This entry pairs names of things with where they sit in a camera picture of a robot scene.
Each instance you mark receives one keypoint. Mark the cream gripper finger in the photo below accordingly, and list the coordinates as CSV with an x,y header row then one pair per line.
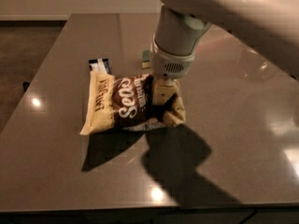
x,y
162,90

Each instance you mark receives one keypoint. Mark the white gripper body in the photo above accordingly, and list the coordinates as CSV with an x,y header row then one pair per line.
x,y
169,65

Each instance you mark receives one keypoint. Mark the brown chip bag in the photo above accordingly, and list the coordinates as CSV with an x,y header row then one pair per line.
x,y
125,103

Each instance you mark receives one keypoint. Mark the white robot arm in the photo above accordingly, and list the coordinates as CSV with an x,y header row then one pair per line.
x,y
269,27

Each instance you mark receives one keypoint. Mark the green yellow sponge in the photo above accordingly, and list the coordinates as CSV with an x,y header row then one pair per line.
x,y
145,59

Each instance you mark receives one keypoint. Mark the black white snack packet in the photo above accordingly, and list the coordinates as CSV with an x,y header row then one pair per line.
x,y
100,65

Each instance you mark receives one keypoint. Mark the small black object on floor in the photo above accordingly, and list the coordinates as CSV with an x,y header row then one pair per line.
x,y
25,86

